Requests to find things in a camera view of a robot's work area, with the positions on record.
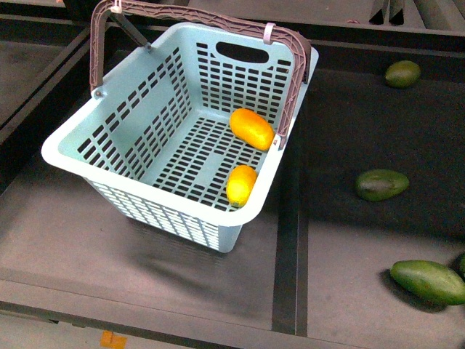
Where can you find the white zip tie right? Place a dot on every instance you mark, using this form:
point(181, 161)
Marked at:
point(267, 35)

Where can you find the yellow mango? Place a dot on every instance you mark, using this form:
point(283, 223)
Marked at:
point(251, 128)

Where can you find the white zip tie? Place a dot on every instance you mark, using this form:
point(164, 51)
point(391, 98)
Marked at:
point(117, 7)
point(267, 35)

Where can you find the yellow lemon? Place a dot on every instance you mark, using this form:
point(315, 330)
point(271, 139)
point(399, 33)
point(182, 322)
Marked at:
point(240, 184)

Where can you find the light blue plastic basket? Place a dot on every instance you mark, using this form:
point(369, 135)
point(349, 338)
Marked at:
point(155, 138)

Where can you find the black produce display tray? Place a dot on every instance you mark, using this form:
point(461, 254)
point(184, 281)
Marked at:
point(311, 271)

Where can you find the orange floor tape marker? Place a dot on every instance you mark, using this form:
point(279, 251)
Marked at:
point(113, 341)

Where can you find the green avocado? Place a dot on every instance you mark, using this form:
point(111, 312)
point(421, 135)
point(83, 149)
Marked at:
point(430, 281)
point(402, 74)
point(380, 184)
point(461, 265)

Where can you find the white zip tie left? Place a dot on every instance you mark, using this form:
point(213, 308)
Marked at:
point(117, 7)

